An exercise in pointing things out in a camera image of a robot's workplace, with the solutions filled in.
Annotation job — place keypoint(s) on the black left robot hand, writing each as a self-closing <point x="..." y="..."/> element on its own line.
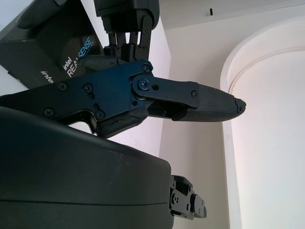
<point x="128" y="14"/>

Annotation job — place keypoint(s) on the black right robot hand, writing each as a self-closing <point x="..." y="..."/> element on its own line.
<point x="71" y="171"/>

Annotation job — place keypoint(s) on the black RealSense box lid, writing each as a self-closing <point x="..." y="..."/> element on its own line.
<point x="47" y="52"/>

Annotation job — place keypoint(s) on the small black wall fitting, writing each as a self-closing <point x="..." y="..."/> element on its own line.
<point x="210" y="12"/>

